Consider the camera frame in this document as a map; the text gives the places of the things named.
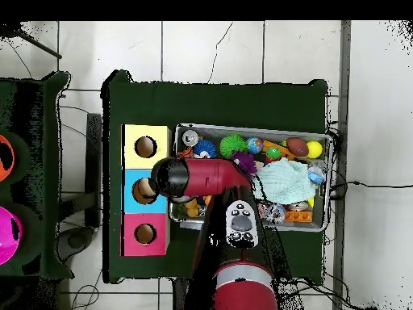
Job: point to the blue spiky ball with eyes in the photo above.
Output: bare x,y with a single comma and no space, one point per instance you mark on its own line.
205,149

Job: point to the dark green table cloth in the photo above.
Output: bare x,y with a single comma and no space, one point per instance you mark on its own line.
213,103

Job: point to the mint green cloth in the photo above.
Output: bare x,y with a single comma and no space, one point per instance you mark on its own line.
284,182

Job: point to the clear mesh bin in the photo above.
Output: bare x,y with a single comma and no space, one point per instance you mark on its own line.
303,227

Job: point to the purple spiky ball with eyes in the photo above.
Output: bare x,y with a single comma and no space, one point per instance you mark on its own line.
246,161

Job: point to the large green spiky ball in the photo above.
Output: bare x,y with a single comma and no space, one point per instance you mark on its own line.
233,144

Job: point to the orange toy brick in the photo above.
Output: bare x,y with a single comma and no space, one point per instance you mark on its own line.
297,216

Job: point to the yellow ball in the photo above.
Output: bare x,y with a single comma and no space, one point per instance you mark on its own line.
314,149

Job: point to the silver drink can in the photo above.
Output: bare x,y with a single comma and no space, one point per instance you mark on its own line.
190,137

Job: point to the pink disc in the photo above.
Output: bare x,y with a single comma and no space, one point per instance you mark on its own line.
8,236

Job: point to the small globe print ball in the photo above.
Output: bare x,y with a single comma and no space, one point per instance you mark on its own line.
255,144

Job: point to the dark green side table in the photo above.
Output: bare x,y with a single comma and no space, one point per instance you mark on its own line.
45,129

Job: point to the small green ball with eyes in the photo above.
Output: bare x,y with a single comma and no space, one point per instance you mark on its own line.
273,153

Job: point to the orange disc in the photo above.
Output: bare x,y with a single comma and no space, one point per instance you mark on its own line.
4,158

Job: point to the brown toy football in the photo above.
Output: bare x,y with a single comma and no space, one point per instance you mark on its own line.
297,146

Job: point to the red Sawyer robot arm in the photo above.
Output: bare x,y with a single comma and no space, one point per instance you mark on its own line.
213,174

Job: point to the black tripod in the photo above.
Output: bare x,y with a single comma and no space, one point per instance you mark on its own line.
10,29

